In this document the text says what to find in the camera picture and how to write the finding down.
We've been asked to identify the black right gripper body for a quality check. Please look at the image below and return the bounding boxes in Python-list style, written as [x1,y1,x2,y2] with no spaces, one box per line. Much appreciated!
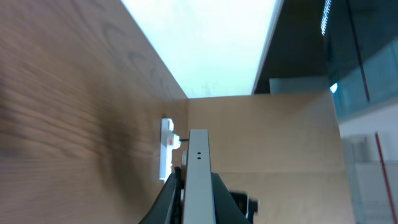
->
[230,192,259,223]

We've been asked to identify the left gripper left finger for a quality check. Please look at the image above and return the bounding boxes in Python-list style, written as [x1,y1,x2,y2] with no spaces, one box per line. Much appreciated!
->
[139,167,183,224]

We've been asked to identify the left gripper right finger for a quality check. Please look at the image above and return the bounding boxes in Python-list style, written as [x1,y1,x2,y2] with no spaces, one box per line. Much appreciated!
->
[211,173,250,224]

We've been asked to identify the Galaxy S25 Ultra smartphone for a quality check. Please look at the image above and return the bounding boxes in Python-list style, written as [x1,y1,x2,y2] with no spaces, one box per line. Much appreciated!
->
[182,129,216,224]

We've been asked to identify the white power strip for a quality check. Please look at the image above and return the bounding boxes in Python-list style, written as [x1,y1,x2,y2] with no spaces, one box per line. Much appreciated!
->
[159,118,181,182]

